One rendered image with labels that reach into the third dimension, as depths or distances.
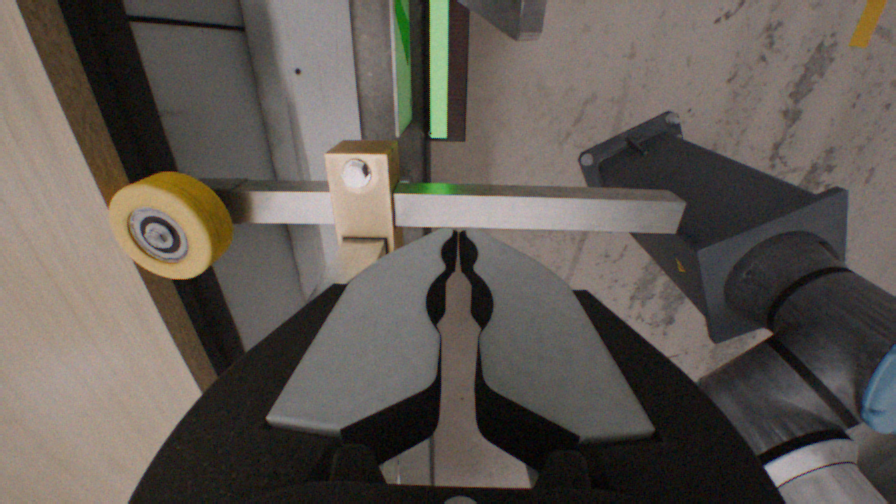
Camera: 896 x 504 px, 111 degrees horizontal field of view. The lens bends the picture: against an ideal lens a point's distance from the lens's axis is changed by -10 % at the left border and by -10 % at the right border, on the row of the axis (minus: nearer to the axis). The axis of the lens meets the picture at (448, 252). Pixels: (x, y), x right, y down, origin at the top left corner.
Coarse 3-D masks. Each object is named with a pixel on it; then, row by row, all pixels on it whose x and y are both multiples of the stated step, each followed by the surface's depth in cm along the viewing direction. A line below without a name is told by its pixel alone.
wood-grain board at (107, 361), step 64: (0, 0) 18; (0, 64) 19; (64, 64) 21; (0, 128) 21; (64, 128) 21; (0, 192) 24; (64, 192) 24; (0, 256) 27; (64, 256) 27; (128, 256) 26; (0, 320) 31; (64, 320) 30; (128, 320) 30; (0, 384) 36; (64, 384) 35; (128, 384) 35; (192, 384) 34; (0, 448) 44; (64, 448) 42; (128, 448) 41
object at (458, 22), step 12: (456, 0) 34; (456, 12) 34; (456, 24) 35; (456, 36) 35; (456, 48) 36; (456, 60) 36; (456, 72) 37; (456, 84) 38; (456, 96) 38; (456, 108) 39; (456, 120) 40; (456, 132) 40
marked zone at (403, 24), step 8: (400, 0) 29; (400, 8) 29; (400, 16) 29; (400, 24) 29; (408, 24) 34; (400, 32) 29; (408, 32) 34; (408, 40) 34; (408, 48) 34; (408, 56) 35
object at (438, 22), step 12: (432, 0) 34; (444, 0) 34; (432, 12) 34; (444, 12) 34; (432, 24) 35; (444, 24) 35; (432, 36) 35; (444, 36) 35; (432, 48) 36; (444, 48) 36; (432, 60) 36; (444, 60) 36; (432, 72) 37; (444, 72) 37; (432, 84) 38; (444, 84) 38; (432, 96) 38; (444, 96) 38; (432, 108) 39; (444, 108) 39; (432, 120) 40; (444, 120) 40; (432, 132) 40; (444, 132) 40
